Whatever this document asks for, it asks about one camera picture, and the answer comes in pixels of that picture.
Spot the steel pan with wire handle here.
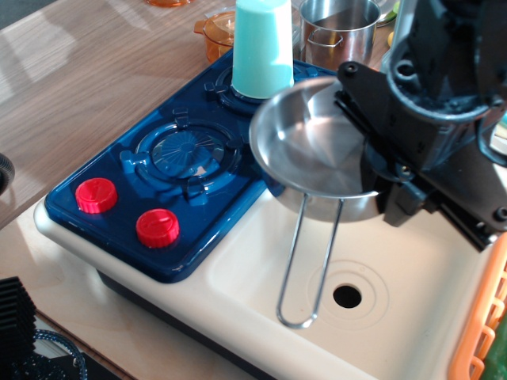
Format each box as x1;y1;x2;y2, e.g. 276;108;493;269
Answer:
250;76;383;329

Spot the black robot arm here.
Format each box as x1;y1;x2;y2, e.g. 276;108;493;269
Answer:
336;1;506;251

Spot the steel pot with handles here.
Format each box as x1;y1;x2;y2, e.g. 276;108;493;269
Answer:
299;0;381;70

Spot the black corrugated hose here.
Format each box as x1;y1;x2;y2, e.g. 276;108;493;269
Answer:
0;152;16;197

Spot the cream toy sink unit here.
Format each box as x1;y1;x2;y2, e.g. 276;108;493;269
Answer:
33;85;507;380

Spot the right red stove knob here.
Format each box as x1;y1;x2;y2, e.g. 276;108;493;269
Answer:
135;208;181;249

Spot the orange transparent toy pot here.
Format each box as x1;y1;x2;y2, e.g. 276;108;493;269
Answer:
193;11;235;63

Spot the grey toy faucet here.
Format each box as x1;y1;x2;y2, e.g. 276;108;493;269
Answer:
380;0;417;74

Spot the black cable lower left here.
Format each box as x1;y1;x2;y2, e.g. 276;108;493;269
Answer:
15;328;88;380

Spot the blue toy stove top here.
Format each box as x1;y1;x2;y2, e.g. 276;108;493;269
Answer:
44;47;341;284

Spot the green item in rack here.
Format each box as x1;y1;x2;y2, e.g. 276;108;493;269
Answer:
481;317;507;380

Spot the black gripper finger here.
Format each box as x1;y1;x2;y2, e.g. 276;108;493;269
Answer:
456;211;500;253
383;176;435;227

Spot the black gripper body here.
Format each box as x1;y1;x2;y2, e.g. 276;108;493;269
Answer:
337;61;506;233

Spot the orange plastic dish rack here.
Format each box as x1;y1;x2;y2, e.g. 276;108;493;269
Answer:
448;234;506;379

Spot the teal plastic cup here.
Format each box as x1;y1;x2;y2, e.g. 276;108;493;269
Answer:
232;1;294;99

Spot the left red stove knob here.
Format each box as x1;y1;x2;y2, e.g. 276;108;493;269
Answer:
75;177;118;215

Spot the red stove knob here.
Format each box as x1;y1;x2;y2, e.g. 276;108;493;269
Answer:
135;208;181;249
75;177;118;215

